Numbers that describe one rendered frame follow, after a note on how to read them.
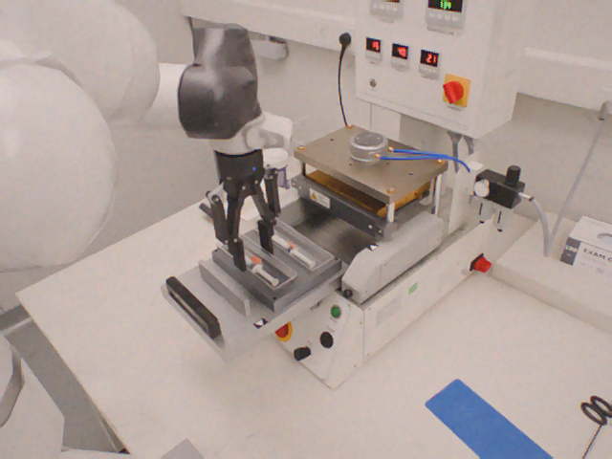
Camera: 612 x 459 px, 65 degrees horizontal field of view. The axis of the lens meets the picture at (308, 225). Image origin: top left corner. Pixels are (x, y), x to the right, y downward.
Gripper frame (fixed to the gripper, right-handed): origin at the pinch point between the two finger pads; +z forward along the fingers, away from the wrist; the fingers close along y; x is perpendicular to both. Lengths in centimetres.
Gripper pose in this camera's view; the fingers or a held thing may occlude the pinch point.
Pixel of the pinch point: (251, 247)
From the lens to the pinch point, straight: 88.3
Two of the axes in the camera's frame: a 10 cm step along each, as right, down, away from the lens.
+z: 0.4, 8.1, 5.8
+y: -7.4, 4.2, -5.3
